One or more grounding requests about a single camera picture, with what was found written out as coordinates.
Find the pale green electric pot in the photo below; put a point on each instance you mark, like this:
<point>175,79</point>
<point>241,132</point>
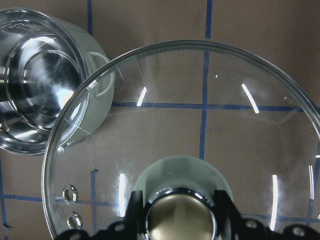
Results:
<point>43,61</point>

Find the glass pot lid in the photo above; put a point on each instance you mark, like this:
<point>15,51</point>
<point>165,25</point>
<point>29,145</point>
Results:
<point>179,120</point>

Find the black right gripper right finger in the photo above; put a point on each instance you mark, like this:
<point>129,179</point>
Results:
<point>228,217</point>

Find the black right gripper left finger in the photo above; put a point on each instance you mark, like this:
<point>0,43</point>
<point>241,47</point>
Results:
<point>134,214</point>

